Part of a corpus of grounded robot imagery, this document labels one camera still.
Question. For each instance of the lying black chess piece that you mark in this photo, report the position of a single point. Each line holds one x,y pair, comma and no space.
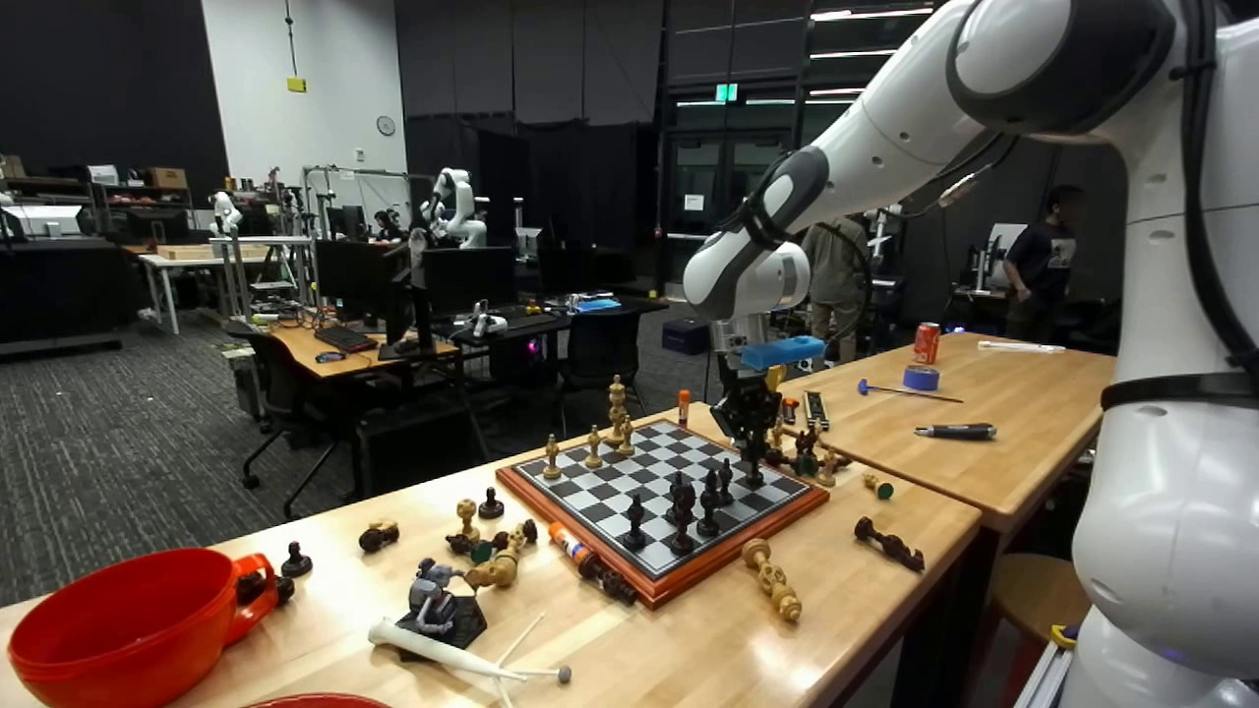
891,545

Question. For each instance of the blue handled screwdriver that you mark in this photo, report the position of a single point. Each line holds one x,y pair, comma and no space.
899,392

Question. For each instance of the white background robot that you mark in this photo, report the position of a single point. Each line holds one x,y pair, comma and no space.
449,211

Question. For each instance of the black marker pen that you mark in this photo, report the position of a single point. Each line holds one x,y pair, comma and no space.
958,430

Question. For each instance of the black pawn on table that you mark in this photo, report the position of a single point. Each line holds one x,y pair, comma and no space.
298,565

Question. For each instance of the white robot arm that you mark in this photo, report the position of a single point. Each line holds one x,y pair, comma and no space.
1169,533

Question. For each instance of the white bone-shaped toy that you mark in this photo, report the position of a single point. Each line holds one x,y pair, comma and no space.
464,659

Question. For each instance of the tall tan chess king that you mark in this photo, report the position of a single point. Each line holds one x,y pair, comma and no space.
621,413

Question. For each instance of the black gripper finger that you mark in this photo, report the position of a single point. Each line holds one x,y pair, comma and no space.
755,451

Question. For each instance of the red plastic bowl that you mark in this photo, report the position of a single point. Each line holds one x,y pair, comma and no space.
141,629

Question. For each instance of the lying tan chess piece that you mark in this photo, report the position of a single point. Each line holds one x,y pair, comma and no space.
774,579

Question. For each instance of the black computer monitor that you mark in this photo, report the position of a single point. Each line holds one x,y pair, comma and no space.
369,282

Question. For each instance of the black pawn on board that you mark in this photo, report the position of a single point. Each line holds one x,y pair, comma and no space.
637,512

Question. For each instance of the orange can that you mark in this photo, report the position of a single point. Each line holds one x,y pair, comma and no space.
927,345

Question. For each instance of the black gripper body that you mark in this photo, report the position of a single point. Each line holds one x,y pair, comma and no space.
747,405

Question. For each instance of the orange glue stick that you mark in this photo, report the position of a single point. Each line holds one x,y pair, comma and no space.
571,548

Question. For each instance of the standing person dark clothes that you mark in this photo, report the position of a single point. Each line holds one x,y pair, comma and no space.
1042,265

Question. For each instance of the black chess piece pair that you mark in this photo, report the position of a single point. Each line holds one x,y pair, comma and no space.
715,497

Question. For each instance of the checkered wooden chessboard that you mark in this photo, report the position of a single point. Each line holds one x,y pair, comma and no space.
668,466

